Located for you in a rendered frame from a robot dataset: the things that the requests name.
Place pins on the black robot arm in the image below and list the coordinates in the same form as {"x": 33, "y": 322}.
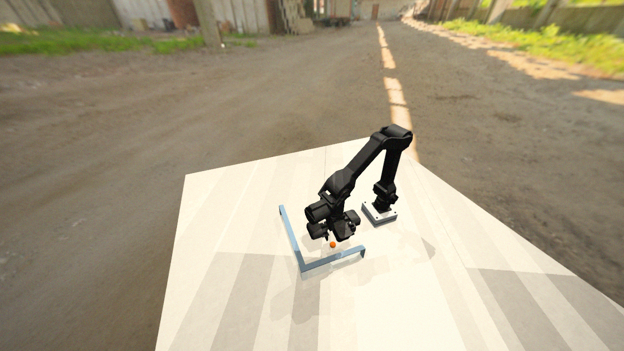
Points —
{"x": 394, "y": 139}

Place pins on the clear l-shaped low wall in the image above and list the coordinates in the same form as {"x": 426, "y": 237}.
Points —
{"x": 327, "y": 267}

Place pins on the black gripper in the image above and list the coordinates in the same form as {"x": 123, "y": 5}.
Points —
{"x": 319, "y": 230}

